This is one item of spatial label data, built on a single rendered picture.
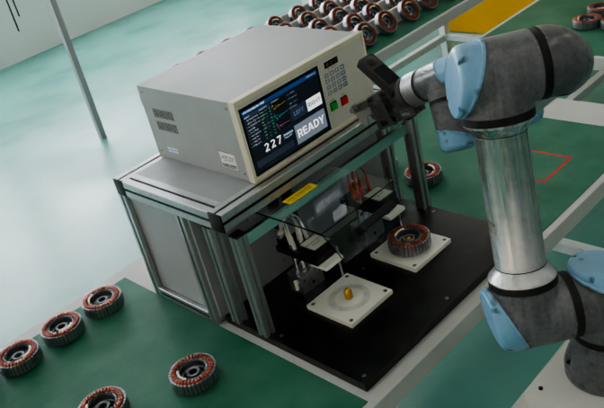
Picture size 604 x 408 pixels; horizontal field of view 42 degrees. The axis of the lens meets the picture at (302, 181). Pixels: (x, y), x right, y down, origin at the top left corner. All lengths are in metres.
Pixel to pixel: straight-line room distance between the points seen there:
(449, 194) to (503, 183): 1.04
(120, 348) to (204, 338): 0.22
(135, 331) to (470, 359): 1.27
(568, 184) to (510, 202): 1.02
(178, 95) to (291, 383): 0.71
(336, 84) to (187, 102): 0.37
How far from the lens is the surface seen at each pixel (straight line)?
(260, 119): 1.79
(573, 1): 3.80
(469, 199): 2.30
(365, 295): 1.93
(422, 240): 2.03
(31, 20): 8.42
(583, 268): 1.43
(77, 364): 2.10
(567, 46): 1.28
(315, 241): 1.91
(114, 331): 2.16
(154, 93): 1.99
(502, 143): 1.28
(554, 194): 2.28
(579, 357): 1.51
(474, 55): 1.25
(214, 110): 1.80
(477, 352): 2.91
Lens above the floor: 1.92
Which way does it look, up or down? 27 degrees down
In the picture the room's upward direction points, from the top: 14 degrees counter-clockwise
